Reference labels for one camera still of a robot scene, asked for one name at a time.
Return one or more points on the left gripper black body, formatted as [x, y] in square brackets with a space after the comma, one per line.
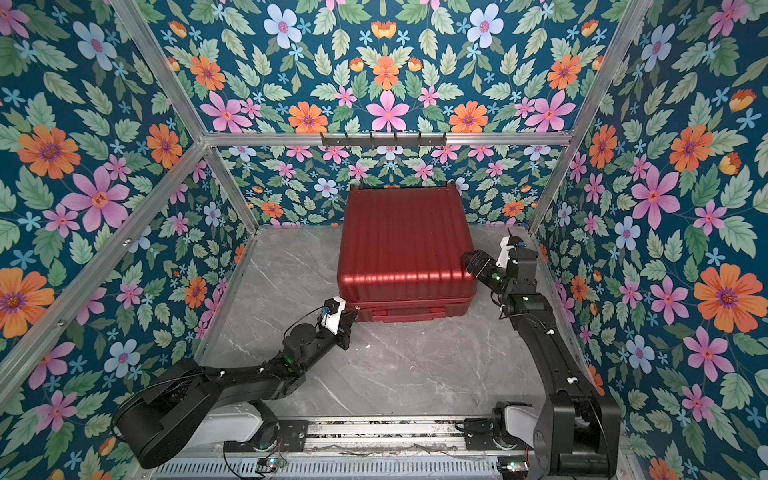
[342, 338]

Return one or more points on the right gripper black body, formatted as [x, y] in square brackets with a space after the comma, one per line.
[492, 274]

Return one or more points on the red hard-shell suitcase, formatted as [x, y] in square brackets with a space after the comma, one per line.
[401, 250]

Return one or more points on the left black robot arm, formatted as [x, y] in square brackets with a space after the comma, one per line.
[191, 405]

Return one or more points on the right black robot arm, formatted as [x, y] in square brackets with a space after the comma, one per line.
[576, 433]

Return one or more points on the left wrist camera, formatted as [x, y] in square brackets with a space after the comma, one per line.
[331, 313]

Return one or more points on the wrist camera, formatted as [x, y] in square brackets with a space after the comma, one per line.
[331, 313]
[508, 245]

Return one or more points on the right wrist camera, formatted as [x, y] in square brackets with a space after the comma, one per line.
[508, 245]

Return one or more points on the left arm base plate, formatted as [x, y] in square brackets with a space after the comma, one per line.
[281, 435]

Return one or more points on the white slotted cable duct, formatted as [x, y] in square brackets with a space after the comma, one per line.
[334, 468]

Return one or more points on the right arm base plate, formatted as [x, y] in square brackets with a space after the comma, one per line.
[483, 434]

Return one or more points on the metal hook rail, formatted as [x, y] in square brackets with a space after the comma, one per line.
[375, 140]

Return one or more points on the aluminium cage frame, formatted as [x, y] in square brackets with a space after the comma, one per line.
[19, 363]

